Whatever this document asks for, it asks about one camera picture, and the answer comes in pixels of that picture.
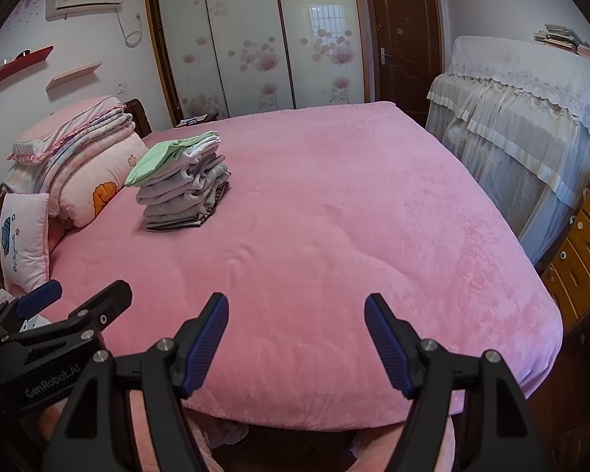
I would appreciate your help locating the pink bed blanket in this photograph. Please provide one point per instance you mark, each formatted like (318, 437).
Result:
(349, 231)

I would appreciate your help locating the stack of folded clothes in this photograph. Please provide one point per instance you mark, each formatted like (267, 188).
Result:
(187, 196)

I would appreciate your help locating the floral sliding door wardrobe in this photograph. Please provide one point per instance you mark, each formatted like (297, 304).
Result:
(255, 44)

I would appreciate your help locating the lavender bed sheet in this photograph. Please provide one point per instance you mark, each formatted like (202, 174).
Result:
(226, 432)

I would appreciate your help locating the brown wooden door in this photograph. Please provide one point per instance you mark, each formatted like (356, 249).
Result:
(408, 44)

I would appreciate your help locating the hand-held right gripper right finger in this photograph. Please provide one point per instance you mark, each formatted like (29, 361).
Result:
(388, 349)

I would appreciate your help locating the folded quilts and pillows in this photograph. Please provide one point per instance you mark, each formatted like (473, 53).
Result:
(113, 167)

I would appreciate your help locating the red wall shelf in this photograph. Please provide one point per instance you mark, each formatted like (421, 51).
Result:
(22, 66)

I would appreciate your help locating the small pink square pillow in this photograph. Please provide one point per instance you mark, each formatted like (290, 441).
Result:
(24, 241)

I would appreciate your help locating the person's right leg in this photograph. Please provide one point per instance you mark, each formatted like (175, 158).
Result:
(373, 447)

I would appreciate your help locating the wooden drawer cabinet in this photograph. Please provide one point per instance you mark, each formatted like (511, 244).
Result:
(580, 265)

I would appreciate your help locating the pink ruffled pillow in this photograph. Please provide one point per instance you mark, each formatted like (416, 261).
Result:
(69, 123)

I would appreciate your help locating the dark nightstand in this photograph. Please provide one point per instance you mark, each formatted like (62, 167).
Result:
(196, 120)

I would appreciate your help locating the person's leg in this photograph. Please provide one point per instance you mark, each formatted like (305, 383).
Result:
(130, 423)
(373, 447)

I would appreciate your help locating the stack of books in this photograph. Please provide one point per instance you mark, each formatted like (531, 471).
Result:
(565, 39)

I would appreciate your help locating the light wooden wall shelf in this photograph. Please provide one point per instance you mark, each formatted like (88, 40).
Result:
(73, 76)

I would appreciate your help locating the person's left leg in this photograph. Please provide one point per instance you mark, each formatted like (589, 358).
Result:
(130, 423)

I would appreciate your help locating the lace covered piano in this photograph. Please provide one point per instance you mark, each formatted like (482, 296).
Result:
(521, 123)

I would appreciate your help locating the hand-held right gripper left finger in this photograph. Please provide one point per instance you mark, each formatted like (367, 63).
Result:
(204, 349)

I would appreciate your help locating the green t-shirt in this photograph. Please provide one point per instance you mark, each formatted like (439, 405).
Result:
(150, 164)

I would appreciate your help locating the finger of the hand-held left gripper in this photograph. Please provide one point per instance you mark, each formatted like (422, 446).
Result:
(42, 297)
(105, 305)

